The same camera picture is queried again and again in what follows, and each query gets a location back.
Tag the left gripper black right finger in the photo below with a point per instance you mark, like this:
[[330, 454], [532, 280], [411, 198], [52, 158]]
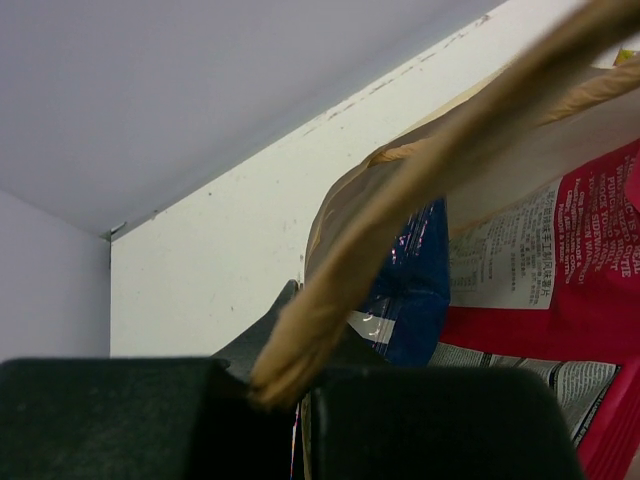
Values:
[[365, 418]]

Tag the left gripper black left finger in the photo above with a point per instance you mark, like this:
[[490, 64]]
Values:
[[146, 418]]

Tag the blue snack packet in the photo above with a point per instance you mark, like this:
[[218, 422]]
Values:
[[404, 313]]

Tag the magenta large snack packet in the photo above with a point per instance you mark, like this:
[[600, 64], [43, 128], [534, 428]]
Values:
[[551, 284]]

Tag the brown paper bag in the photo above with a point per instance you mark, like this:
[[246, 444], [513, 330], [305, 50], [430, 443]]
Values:
[[311, 325]]

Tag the yellow snack packet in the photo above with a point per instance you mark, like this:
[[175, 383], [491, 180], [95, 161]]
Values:
[[624, 55]]

